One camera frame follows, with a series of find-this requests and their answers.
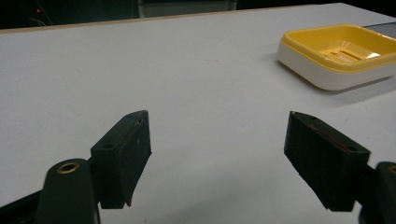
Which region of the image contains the yellow and white soap dish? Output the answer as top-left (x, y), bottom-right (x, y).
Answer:
top-left (276, 23), bottom-right (396, 91)

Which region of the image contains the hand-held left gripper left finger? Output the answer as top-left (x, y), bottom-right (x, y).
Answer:
top-left (35, 109), bottom-right (153, 224)

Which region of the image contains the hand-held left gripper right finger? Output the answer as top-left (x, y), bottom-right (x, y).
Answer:
top-left (283, 110), bottom-right (396, 224)

